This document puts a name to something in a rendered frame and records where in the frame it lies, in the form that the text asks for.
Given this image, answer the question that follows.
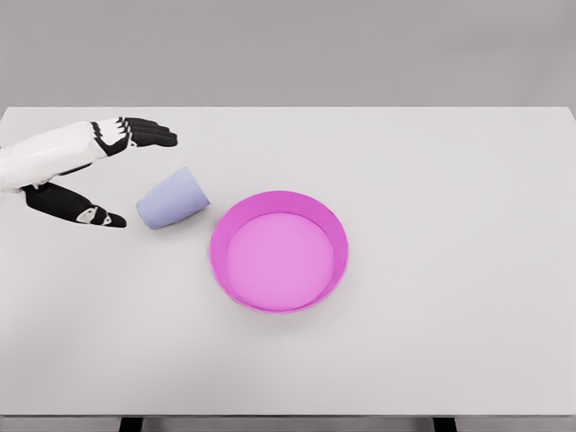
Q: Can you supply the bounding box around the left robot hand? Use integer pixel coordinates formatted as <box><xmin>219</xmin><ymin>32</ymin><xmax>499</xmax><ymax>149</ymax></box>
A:
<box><xmin>0</xmin><ymin>116</ymin><xmax>179</xmax><ymax>230</ymax></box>

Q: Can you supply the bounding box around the lavender plastic cup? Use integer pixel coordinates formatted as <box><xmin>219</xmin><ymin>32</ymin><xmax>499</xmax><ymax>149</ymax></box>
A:
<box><xmin>136</xmin><ymin>166</ymin><xmax>212</xmax><ymax>231</ymax></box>

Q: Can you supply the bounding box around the pink round plate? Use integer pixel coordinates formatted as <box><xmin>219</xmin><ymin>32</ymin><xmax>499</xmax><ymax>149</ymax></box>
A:
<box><xmin>209</xmin><ymin>190</ymin><xmax>350</xmax><ymax>314</ymax></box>

